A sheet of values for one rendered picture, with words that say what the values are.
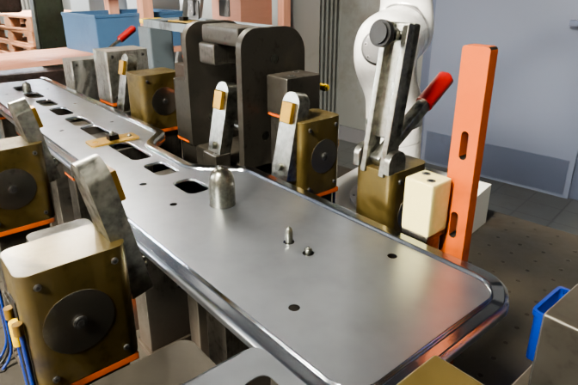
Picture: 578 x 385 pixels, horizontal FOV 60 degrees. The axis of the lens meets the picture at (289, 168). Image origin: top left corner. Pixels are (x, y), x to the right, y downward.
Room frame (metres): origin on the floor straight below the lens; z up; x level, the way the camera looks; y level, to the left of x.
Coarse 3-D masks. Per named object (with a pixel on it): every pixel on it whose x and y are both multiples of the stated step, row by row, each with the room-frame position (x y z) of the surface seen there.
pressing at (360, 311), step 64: (64, 128) 0.90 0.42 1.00; (128, 128) 0.90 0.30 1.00; (128, 192) 0.60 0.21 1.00; (256, 192) 0.60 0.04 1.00; (192, 256) 0.44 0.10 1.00; (256, 256) 0.44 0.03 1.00; (320, 256) 0.44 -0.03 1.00; (384, 256) 0.44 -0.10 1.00; (448, 256) 0.43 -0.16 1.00; (256, 320) 0.34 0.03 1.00; (320, 320) 0.34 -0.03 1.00; (384, 320) 0.34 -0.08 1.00; (448, 320) 0.34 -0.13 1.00; (320, 384) 0.27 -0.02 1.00; (384, 384) 0.27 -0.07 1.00
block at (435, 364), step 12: (432, 360) 0.22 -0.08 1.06; (444, 360) 0.22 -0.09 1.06; (420, 372) 0.21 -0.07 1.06; (432, 372) 0.21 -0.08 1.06; (444, 372) 0.21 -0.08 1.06; (456, 372) 0.21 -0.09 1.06; (408, 384) 0.21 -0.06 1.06; (420, 384) 0.21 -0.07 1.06; (432, 384) 0.21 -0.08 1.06; (444, 384) 0.21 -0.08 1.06; (456, 384) 0.21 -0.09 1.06; (468, 384) 0.21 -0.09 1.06; (480, 384) 0.21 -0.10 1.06
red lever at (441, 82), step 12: (444, 72) 0.63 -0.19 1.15; (432, 84) 0.62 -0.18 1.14; (444, 84) 0.62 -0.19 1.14; (420, 96) 0.61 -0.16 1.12; (432, 96) 0.60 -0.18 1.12; (420, 108) 0.59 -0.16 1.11; (408, 120) 0.58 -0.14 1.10; (420, 120) 0.59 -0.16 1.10; (408, 132) 0.58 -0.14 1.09; (372, 156) 0.55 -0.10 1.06
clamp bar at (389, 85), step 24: (384, 24) 0.54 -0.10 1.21; (408, 24) 0.55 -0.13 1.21; (384, 48) 0.57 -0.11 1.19; (408, 48) 0.55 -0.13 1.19; (384, 72) 0.57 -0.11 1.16; (408, 72) 0.56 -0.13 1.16; (384, 96) 0.57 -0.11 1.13; (384, 120) 0.56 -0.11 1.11; (384, 144) 0.54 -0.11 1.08; (360, 168) 0.56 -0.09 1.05
